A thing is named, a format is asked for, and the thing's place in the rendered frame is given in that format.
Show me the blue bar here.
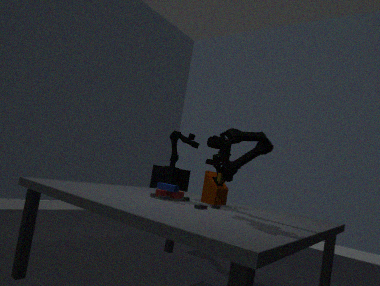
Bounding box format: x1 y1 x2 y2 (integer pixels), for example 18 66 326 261
157 182 179 193

